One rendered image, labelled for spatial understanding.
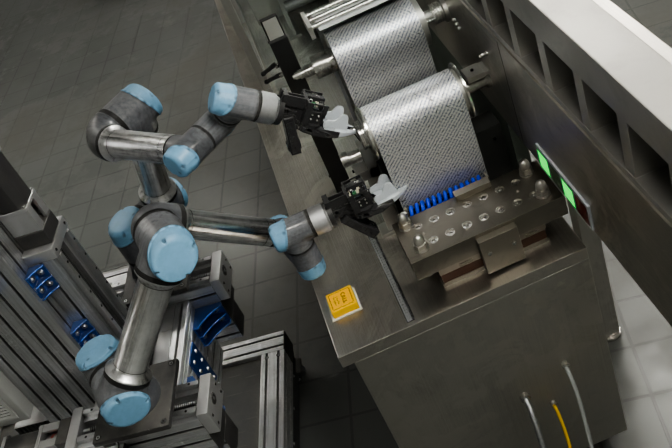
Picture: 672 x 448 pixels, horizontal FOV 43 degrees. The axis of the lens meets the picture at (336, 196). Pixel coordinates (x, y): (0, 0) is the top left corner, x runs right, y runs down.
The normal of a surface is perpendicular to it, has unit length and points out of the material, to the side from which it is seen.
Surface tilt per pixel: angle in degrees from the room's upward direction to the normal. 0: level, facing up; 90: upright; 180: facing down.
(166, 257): 85
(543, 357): 90
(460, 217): 0
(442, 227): 0
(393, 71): 92
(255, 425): 0
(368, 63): 92
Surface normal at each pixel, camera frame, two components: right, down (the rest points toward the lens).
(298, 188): -0.33, -0.72
